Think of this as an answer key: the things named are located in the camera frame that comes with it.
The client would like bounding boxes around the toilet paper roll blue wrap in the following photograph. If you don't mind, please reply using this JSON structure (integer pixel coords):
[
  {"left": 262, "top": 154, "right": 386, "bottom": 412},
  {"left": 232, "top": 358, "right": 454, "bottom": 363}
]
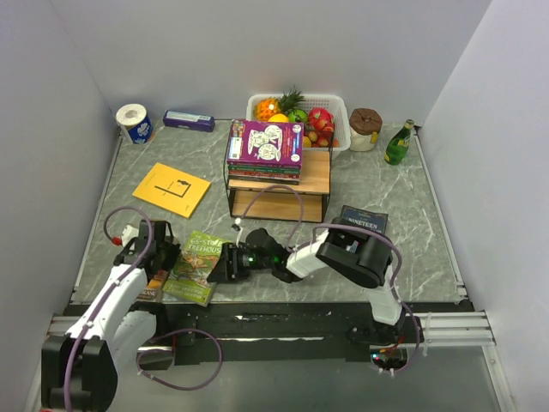
[{"left": 115, "top": 104, "right": 154, "bottom": 144}]

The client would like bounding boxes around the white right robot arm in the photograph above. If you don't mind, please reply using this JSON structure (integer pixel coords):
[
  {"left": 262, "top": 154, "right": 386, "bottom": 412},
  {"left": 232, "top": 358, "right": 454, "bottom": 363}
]
[{"left": 207, "top": 218, "right": 406, "bottom": 342}]

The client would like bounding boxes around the white plastic fruit basket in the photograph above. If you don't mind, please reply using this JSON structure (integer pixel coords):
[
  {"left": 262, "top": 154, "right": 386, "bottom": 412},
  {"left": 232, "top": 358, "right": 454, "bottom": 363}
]
[{"left": 245, "top": 93, "right": 351, "bottom": 159}]

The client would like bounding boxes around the brown book under green one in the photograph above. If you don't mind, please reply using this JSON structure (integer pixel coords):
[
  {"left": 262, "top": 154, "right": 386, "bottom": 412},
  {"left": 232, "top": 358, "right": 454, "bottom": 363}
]
[{"left": 136, "top": 270, "right": 168, "bottom": 302}]

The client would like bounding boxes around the orange toy pineapple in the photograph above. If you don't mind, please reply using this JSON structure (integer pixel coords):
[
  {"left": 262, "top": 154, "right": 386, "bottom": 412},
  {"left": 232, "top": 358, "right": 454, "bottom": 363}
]
[{"left": 253, "top": 87, "right": 305, "bottom": 121}]

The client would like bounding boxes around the red 13-Storey Treehouse book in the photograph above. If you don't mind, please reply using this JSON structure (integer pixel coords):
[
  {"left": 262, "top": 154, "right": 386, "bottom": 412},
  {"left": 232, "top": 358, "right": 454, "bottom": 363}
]
[{"left": 229, "top": 171, "right": 300, "bottom": 181}]

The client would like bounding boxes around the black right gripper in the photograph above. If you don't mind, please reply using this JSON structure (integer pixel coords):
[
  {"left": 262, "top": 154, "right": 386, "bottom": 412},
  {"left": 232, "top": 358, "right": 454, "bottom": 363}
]
[{"left": 208, "top": 241, "right": 275, "bottom": 282}]

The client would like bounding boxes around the green 65-Storey Treehouse book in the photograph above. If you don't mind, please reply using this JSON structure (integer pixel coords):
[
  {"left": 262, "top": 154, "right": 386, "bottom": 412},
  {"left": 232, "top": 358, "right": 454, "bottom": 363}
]
[{"left": 162, "top": 231, "right": 226, "bottom": 306}]

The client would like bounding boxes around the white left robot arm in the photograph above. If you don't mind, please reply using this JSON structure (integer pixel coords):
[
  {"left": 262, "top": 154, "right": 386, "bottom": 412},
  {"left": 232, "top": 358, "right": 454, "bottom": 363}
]
[{"left": 40, "top": 221, "right": 180, "bottom": 411}]

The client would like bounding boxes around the blue 1984 book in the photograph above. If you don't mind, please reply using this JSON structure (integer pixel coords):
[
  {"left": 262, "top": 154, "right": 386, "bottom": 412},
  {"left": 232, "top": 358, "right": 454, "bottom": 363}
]
[{"left": 341, "top": 205, "right": 389, "bottom": 234}]

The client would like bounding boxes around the yellow thin book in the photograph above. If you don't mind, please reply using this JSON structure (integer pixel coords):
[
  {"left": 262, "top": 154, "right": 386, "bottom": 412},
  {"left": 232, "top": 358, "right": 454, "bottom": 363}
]
[{"left": 133, "top": 163, "right": 211, "bottom": 219}]

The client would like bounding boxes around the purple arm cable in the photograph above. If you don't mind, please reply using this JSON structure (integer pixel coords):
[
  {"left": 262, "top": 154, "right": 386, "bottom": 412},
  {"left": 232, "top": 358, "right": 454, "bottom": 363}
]
[
  {"left": 239, "top": 184, "right": 424, "bottom": 374},
  {"left": 63, "top": 206, "right": 154, "bottom": 412}
]

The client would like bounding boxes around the green back-cover Treehouse book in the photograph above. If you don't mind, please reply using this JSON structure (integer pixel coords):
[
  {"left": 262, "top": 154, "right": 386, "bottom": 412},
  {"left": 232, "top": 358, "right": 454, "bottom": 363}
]
[{"left": 228, "top": 165, "right": 301, "bottom": 175}]

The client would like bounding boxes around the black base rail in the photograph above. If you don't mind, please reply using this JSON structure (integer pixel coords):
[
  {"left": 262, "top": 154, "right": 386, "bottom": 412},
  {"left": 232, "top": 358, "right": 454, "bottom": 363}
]
[{"left": 63, "top": 300, "right": 477, "bottom": 366}]

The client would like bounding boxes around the yellow orange toy fruit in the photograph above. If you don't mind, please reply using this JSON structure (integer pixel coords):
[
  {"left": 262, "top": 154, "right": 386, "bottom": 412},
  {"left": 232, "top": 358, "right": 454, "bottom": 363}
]
[{"left": 268, "top": 113, "right": 289, "bottom": 123}]

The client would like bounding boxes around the purple back-cover Treehouse book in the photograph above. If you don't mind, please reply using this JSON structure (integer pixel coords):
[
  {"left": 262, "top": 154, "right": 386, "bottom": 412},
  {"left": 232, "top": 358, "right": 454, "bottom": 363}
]
[{"left": 226, "top": 119, "right": 305, "bottom": 169}]

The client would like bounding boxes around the Little Women floral book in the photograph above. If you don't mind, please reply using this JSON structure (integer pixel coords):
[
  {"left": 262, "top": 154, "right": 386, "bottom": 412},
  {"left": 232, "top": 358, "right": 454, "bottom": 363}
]
[{"left": 228, "top": 176, "right": 299, "bottom": 185}]

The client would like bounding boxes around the black wire wooden shelf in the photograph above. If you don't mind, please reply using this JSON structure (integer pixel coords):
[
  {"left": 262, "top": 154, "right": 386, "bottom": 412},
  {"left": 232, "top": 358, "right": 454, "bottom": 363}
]
[{"left": 223, "top": 125, "right": 332, "bottom": 223}]

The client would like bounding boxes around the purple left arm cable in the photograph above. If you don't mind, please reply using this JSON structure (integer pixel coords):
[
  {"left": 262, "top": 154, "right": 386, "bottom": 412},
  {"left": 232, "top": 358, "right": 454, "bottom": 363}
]
[{"left": 63, "top": 206, "right": 154, "bottom": 412}]

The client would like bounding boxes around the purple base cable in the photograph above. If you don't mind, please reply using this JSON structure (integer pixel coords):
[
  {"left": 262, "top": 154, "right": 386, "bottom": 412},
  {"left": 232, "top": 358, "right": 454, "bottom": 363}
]
[{"left": 136, "top": 329, "right": 225, "bottom": 392}]

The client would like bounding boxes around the pink toy dragon fruit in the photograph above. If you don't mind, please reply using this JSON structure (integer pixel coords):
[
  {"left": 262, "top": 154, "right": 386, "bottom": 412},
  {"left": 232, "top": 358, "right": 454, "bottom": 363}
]
[{"left": 307, "top": 107, "right": 335, "bottom": 139}]

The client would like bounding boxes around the green toy apple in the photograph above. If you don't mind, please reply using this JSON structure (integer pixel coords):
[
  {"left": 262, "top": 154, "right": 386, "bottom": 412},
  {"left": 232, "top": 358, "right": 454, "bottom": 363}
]
[{"left": 287, "top": 108, "right": 309, "bottom": 124}]

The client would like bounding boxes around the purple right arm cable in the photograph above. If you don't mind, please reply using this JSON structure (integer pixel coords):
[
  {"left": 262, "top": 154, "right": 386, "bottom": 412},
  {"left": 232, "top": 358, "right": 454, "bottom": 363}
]
[{"left": 239, "top": 184, "right": 424, "bottom": 374}]

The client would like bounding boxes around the purple rectangular box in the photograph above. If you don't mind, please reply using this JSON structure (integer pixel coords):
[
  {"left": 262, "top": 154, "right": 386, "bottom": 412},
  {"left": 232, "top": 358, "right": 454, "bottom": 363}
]
[{"left": 163, "top": 110, "right": 215, "bottom": 132}]

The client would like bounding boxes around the green glass bottle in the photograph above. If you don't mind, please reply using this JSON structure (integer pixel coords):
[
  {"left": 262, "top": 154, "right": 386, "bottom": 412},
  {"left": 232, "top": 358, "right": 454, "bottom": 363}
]
[{"left": 384, "top": 119, "right": 414, "bottom": 166}]

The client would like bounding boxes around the white jar brown lid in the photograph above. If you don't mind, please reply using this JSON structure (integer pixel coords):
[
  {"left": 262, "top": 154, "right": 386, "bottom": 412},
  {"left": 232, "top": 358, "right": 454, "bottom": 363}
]
[{"left": 349, "top": 108, "right": 383, "bottom": 152}]

